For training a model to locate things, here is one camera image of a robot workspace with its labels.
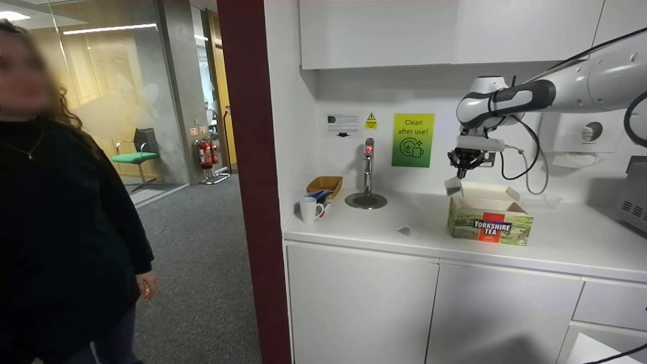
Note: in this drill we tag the white robot mounting table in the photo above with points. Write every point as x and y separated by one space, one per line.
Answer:
598 350

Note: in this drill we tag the green cardboard tea box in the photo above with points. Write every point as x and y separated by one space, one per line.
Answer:
489 220

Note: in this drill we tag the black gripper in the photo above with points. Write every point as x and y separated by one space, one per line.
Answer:
471 159

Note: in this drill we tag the red fire extinguisher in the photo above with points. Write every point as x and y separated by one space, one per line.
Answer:
207 154

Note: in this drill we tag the curly haired woman in black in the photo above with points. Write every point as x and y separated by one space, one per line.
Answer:
61 236

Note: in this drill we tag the white upper cabinet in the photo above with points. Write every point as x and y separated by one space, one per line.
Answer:
437 34

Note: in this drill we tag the ceiling light strip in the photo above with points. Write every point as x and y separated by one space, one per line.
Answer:
108 30

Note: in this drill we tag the yellow warning sticker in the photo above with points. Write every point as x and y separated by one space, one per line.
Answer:
371 122

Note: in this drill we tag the white cabinet drawer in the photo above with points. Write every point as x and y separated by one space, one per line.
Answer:
610 304

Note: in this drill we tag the round metal sink drain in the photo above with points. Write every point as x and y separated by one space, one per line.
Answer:
367 200

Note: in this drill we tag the metal stand holder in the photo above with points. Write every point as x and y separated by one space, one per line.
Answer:
368 168

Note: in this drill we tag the green chair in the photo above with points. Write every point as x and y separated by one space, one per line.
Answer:
133 157

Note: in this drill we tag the dark red pillar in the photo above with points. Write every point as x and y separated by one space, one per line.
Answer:
254 168

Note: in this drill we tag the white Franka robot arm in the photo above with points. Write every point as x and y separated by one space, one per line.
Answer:
593 81

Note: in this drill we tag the white notice label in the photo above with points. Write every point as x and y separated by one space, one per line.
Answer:
342 125

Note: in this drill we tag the woman's left hand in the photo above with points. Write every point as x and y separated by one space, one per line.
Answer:
149 286

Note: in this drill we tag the blue cloth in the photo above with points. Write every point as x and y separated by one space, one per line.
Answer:
319 197

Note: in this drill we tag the grey vented box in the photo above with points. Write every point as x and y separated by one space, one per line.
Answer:
629 203

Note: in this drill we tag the green clean after use poster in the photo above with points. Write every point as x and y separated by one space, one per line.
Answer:
413 141

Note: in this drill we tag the white lower cabinet door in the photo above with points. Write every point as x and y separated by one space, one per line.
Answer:
506 317
361 311

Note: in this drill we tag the white mug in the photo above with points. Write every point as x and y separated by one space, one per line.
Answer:
309 211

